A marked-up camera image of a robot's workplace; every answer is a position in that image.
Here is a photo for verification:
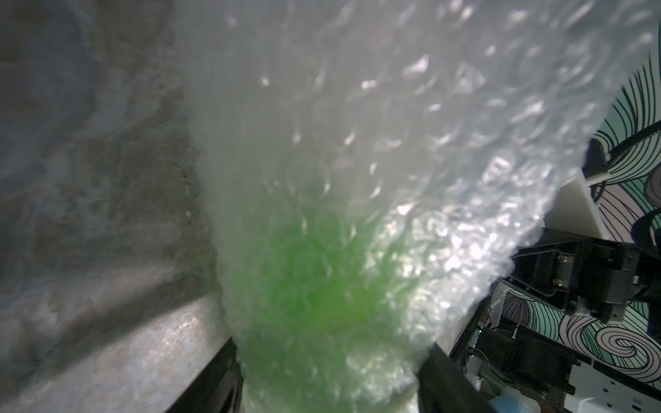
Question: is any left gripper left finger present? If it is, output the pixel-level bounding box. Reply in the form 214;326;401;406
166;338;244;413

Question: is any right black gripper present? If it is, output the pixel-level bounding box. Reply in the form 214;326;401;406
450;226;660;412

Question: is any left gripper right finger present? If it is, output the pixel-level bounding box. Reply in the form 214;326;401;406
417;344;496;413

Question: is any green plastic wine glass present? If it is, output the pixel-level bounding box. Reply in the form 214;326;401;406
221;213;425;412

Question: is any clear bubble wrap sheet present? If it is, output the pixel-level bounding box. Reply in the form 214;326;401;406
176;1;660;412

